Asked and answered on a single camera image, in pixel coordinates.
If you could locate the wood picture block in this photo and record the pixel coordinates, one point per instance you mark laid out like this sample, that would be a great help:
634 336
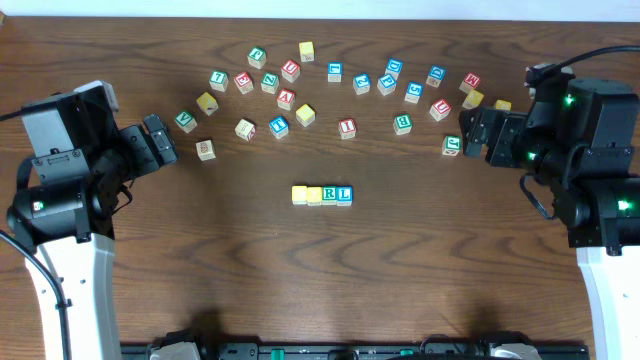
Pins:
205 150

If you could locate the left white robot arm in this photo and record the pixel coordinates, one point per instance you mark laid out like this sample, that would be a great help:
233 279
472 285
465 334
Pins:
61 217

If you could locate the yellow C block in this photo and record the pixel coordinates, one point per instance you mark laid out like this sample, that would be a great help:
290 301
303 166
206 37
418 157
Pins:
299 195

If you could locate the red I block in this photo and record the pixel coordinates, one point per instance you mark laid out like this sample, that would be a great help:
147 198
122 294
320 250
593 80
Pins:
347 129

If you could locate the yellow K block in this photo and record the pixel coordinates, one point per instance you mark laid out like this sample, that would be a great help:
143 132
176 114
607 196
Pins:
207 103

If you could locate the blue P block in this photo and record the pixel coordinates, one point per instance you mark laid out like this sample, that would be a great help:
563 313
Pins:
386 84

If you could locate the blue D block right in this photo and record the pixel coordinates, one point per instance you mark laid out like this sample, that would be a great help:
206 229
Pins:
435 76

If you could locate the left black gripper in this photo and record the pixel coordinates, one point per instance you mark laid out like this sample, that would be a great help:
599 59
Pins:
157 140

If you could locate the red u block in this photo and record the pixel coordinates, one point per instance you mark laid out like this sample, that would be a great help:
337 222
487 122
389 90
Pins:
440 109
290 71

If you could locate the red U block left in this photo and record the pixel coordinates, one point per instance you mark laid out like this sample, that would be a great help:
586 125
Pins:
290 71

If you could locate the yellow G block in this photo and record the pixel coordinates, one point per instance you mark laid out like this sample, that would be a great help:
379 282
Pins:
502 105

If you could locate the yellow S block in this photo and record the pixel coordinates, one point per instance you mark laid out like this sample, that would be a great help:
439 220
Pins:
305 115

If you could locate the yellow block top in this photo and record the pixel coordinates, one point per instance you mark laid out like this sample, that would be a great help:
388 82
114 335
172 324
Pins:
307 52

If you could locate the blue d block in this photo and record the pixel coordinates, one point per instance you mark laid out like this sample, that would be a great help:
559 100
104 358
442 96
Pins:
394 68
435 76

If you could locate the red M block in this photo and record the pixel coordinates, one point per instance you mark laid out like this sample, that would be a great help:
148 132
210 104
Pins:
470 82

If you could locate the red U block right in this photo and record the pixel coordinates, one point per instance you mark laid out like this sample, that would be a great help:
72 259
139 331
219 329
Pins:
440 109

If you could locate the red E block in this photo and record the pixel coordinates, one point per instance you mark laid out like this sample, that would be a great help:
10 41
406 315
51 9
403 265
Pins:
244 82

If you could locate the green R block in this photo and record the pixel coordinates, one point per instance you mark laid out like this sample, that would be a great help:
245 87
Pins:
329 196

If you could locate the blue T block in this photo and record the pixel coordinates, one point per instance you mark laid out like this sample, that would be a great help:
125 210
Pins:
279 127

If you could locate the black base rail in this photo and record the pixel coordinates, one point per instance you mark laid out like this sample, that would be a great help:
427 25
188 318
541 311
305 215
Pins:
439 349

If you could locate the blue 2 block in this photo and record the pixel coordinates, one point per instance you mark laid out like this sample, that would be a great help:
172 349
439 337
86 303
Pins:
361 84

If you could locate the blue D block left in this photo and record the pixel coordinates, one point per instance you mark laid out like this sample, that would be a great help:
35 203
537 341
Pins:
394 68

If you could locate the blue 5 block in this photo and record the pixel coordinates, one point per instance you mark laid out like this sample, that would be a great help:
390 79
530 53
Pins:
414 92

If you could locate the yellow O block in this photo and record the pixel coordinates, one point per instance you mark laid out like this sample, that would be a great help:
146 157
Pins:
314 196

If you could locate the green J block right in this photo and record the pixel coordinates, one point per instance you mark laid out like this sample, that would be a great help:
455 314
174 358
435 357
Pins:
451 146

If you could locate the red A block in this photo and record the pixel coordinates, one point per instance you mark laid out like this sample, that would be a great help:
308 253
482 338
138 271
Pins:
285 99

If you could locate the green B block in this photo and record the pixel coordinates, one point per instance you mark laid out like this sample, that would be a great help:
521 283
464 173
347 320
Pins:
402 124

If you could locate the blue L block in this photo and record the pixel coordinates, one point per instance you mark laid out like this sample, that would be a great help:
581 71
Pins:
344 195

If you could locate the green V block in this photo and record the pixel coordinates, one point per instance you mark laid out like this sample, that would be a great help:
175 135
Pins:
186 121

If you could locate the green j block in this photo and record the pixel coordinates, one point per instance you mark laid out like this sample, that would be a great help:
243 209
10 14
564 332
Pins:
257 57
451 146

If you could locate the green J block top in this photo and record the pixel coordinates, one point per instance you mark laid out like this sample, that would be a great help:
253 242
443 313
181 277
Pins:
257 57

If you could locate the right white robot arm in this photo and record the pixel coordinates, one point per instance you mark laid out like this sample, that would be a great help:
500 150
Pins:
576 140

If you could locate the yellow Y block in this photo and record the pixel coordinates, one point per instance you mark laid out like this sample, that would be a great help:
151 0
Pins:
473 99

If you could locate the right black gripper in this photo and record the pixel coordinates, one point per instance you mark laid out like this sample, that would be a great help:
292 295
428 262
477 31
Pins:
482 128

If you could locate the green Z block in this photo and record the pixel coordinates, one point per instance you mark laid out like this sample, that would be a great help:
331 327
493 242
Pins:
270 83

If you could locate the plain wood red-side block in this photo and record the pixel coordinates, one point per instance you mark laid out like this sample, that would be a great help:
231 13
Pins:
245 129

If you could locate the blue 1 block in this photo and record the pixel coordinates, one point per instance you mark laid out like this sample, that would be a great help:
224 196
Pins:
334 72

